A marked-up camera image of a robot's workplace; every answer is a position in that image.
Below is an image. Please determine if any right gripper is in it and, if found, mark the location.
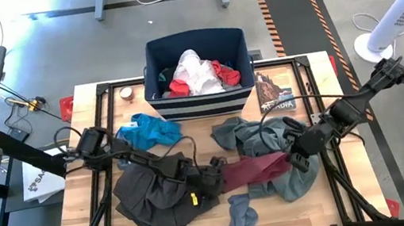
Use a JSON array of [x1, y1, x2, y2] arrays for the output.
[[284, 128, 314, 176]]

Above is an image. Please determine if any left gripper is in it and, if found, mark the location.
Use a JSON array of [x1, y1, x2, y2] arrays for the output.
[[180, 155, 233, 208]]

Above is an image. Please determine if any maroon shirt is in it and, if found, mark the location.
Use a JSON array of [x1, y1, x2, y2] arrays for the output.
[[217, 149, 297, 194]]

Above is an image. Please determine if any grey-green hoodie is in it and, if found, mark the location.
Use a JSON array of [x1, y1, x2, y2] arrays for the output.
[[209, 104, 326, 213]]

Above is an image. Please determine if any dark grey jacket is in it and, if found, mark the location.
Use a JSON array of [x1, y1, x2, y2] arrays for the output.
[[108, 149, 224, 226]]

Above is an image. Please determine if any bright blue garment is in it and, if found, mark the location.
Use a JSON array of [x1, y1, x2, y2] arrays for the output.
[[112, 107, 186, 155]]

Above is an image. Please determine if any smooth white T-shirt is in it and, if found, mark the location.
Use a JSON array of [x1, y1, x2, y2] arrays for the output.
[[180, 71, 226, 99]]

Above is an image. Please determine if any crinkled white shirt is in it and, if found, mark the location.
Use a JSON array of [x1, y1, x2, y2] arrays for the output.
[[168, 45, 226, 100]]

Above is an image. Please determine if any blue grey sock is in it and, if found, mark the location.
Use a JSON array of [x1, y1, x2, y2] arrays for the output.
[[220, 191, 260, 226]]

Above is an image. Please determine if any Acadia picture book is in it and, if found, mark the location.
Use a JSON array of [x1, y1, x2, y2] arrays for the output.
[[253, 65, 298, 117]]

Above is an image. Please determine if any red clamp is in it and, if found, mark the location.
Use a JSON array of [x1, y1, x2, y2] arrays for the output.
[[327, 53, 340, 79], [383, 195, 402, 220], [58, 94, 78, 123]]

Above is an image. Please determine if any grey floor outlet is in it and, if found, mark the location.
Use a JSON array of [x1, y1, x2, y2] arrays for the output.
[[248, 48, 264, 62]]

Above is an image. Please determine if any tan tape roll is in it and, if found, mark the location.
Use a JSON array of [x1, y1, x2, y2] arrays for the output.
[[118, 85, 136, 102]]

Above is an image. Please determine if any navy white striped fabric basket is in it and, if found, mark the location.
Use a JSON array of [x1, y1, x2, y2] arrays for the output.
[[136, 21, 261, 126]]

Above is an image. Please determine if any black mat with orange stripes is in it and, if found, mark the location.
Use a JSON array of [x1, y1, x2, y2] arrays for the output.
[[256, 0, 376, 137]]

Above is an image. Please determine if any white box with logo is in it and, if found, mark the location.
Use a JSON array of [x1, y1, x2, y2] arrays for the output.
[[17, 147, 70, 207]]

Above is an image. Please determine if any black floor device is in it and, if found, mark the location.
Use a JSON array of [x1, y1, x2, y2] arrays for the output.
[[7, 124, 33, 145]]

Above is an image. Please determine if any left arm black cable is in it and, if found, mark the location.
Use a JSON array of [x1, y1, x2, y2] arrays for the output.
[[51, 107, 202, 195]]

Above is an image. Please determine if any black aluminium table frame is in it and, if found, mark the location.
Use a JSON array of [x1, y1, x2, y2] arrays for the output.
[[40, 43, 391, 226]]

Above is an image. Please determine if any white fan cable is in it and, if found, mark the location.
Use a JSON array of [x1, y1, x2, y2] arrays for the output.
[[350, 5, 404, 45]]

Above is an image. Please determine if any yellow cable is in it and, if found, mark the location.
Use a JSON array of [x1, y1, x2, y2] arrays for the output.
[[0, 86, 49, 120]]

